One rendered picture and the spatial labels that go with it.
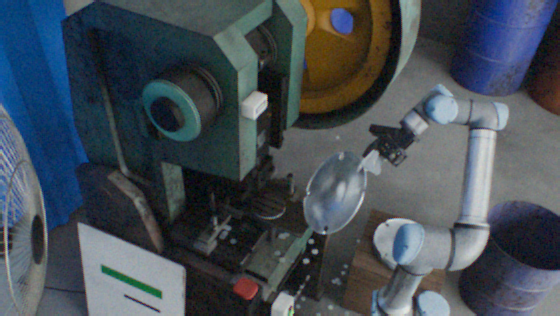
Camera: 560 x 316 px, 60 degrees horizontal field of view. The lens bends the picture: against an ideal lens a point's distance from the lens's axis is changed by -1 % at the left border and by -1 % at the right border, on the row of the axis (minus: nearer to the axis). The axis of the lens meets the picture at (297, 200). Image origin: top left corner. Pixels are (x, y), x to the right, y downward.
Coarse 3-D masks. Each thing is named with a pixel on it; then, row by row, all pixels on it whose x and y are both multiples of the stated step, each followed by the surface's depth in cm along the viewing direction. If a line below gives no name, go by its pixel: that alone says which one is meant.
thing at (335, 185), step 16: (336, 160) 168; (352, 160) 161; (320, 176) 172; (336, 176) 164; (352, 176) 159; (320, 192) 169; (336, 192) 161; (352, 192) 156; (304, 208) 173; (320, 208) 166; (336, 208) 160; (352, 208) 154; (320, 224) 163; (336, 224) 157
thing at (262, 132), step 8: (264, 112) 154; (264, 120) 156; (264, 128) 159; (264, 136) 161; (264, 144) 164; (264, 152) 167; (264, 160) 166; (272, 160) 168; (264, 168) 164; (272, 168) 168; (216, 176) 169; (256, 176) 163; (264, 176) 165; (232, 184) 168; (240, 184) 166; (248, 184) 165; (256, 184) 166
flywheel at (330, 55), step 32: (320, 0) 158; (352, 0) 153; (384, 0) 145; (320, 32) 166; (352, 32) 160; (384, 32) 152; (320, 64) 174; (352, 64) 168; (384, 64) 160; (320, 96) 179; (352, 96) 172
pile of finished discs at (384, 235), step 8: (384, 224) 230; (392, 224) 230; (400, 224) 230; (376, 232) 226; (384, 232) 226; (392, 232) 226; (376, 240) 222; (384, 240) 223; (392, 240) 223; (376, 248) 219; (384, 248) 219; (384, 256) 217; (384, 264) 217; (392, 264) 214
